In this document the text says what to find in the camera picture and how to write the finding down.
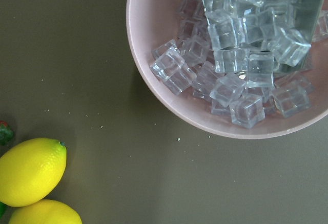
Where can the pink bowl of ice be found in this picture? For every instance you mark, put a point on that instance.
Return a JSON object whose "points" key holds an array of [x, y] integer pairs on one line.
{"points": [[151, 23]]}

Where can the metal ice scoop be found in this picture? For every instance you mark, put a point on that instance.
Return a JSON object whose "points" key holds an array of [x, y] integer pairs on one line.
{"points": [[241, 29]]}

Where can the yellow lemon upper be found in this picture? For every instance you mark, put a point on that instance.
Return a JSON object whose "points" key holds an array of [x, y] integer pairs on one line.
{"points": [[31, 170]]}

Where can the yellow lemon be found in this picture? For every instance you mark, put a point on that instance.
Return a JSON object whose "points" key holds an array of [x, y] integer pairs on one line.
{"points": [[31, 170], [45, 211]]}

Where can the yellow lemon lower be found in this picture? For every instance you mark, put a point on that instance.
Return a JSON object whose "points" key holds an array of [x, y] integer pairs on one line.
{"points": [[45, 211]]}

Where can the red strawberry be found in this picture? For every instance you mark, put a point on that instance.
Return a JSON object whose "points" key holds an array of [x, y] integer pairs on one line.
{"points": [[7, 133]]}

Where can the green lime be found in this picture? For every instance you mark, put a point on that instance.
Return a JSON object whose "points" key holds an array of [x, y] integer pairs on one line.
{"points": [[3, 208]]}

